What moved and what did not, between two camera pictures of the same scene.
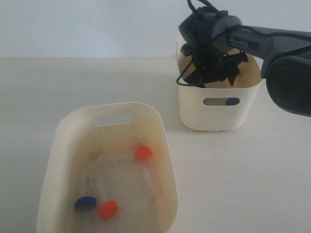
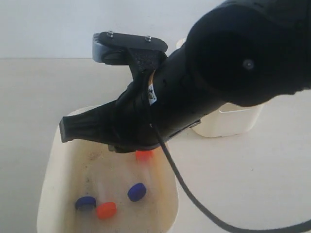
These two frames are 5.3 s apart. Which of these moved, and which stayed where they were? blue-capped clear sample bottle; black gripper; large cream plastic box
Moved: black gripper
Stayed: blue-capped clear sample bottle; large cream plastic box
